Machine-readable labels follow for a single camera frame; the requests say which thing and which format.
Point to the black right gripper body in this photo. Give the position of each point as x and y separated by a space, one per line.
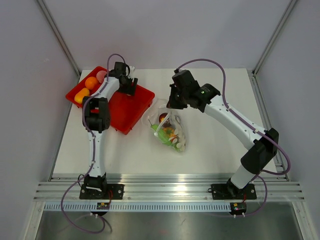
177 100

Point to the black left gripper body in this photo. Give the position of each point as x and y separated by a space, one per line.
126 88

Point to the dark purple mangosteen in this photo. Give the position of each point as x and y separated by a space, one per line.
162 117

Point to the clear zip top bag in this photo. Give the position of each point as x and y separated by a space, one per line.
166 125

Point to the orange bell pepper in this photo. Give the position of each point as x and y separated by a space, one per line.
170 132

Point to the green bitter gourd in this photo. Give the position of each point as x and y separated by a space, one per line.
158 132

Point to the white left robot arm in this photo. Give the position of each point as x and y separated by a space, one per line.
96 118

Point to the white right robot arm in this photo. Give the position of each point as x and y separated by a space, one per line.
259 142

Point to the pink peach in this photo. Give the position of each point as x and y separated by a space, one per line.
101 75

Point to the orange fruit upper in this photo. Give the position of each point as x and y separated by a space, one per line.
91 82

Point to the yellow orange mango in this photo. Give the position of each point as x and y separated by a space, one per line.
78 98

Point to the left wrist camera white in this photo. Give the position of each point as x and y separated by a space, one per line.
131 68

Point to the left aluminium corner post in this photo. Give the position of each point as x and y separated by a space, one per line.
59 37

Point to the aluminium corner post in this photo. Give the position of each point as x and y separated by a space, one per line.
275 35
59 37

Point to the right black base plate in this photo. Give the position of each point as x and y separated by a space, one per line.
224 191

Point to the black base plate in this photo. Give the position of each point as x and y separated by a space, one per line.
224 191
111 192

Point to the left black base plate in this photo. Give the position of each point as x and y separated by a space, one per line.
111 192

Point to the aluminium rail frame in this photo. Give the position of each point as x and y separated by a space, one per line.
152 172

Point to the white slotted cable duct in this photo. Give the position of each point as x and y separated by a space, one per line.
147 207

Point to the right aluminium corner post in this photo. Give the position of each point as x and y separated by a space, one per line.
275 35

